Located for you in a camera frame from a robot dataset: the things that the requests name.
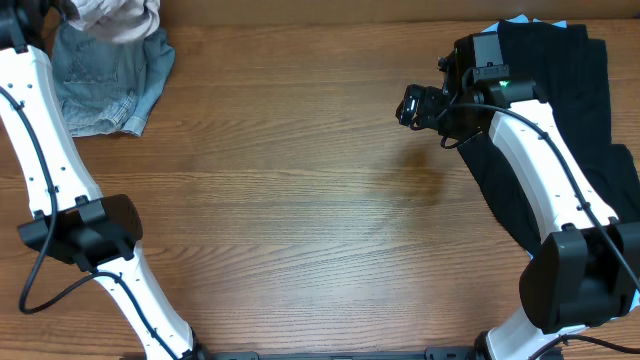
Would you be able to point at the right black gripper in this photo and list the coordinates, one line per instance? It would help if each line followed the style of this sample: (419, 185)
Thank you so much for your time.
(431, 101)

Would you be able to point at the beige khaki shorts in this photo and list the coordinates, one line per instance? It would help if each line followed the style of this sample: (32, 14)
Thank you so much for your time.
(116, 21)

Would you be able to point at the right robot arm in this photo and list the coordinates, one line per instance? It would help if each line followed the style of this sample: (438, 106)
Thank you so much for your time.
(586, 271)

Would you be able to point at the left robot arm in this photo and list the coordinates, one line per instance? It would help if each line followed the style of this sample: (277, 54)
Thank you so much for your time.
(73, 222)

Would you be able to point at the light blue shirt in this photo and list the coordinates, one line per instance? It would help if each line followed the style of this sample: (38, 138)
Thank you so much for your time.
(523, 19)

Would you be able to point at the black garment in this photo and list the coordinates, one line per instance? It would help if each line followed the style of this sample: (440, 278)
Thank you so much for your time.
(572, 70)

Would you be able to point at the folded light denim jeans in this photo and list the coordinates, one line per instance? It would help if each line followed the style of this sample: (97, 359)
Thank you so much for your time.
(105, 88)

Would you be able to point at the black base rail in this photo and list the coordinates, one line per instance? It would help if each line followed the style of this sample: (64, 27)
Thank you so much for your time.
(340, 355)

